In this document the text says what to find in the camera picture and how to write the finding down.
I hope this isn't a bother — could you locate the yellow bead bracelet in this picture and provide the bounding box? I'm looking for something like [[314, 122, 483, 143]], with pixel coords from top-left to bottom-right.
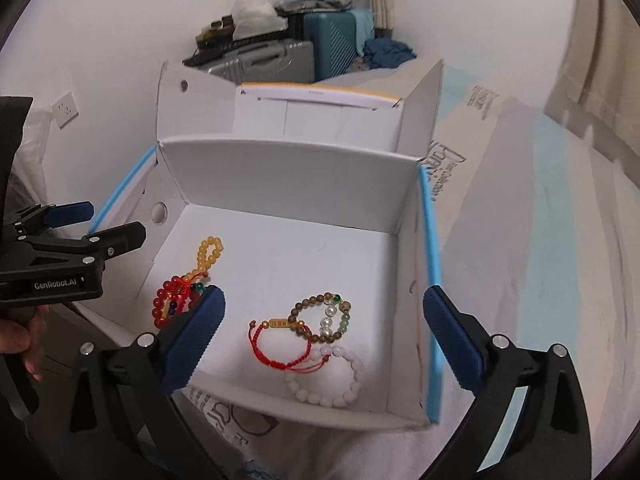
[[187, 236, 224, 281]]

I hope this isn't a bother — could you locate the dark clutter pile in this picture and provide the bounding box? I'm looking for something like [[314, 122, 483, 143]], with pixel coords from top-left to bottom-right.
[[182, 14, 241, 67]]

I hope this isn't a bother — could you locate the white bead bracelet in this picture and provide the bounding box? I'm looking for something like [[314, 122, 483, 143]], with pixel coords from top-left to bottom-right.
[[285, 342, 363, 408]]

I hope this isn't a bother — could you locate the clear plastic bag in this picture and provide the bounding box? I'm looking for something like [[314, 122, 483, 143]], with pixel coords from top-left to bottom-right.
[[230, 0, 290, 41]]

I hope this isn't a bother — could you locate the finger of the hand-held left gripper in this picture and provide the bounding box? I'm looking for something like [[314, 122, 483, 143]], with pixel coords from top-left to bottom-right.
[[5, 201, 95, 236], [15, 221, 147, 273]]

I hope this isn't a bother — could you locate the silver suitcase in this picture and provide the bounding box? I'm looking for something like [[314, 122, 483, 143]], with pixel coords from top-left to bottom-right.
[[207, 39, 316, 83]]

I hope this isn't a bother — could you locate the teal suitcase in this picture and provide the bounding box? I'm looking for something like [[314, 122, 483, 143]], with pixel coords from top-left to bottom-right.
[[302, 9, 376, 83]]

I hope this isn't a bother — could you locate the multicolour bead bracelet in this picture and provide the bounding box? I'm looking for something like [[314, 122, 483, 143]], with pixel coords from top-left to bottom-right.
[[152, 275, 211, 328]]

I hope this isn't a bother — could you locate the white cardboard box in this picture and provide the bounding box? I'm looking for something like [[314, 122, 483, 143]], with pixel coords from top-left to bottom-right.
[[87, 57, 446, 433]]

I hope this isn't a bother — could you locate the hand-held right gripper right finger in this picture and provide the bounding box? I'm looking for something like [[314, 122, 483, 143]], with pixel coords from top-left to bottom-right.
[[422, 285, 593, 480]]

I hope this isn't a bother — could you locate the blue crumpled cloth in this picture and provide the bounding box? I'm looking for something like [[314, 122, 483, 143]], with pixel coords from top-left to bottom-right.
[[361, 37, 417, 70]]

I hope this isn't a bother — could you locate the red cord bracelet gold bar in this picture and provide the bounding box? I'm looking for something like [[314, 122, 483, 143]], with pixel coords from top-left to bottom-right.
[[247, 316, 333, 376], [170, 272, 208, 301]]

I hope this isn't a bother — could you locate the person's left hand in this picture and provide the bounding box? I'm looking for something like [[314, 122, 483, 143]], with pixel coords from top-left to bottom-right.
[[0, 305, 51, 382]]

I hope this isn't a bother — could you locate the white wall socket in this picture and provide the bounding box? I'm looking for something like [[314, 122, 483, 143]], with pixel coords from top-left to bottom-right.
[[51, 91, 80, 130]]

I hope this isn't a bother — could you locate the brown bead bracelet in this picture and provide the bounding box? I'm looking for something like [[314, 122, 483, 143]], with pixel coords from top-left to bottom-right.
[[289, 291, 352, 346]]

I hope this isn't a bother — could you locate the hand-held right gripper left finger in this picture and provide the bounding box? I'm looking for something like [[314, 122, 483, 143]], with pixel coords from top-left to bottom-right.
[[57, 285, 226, 480]]

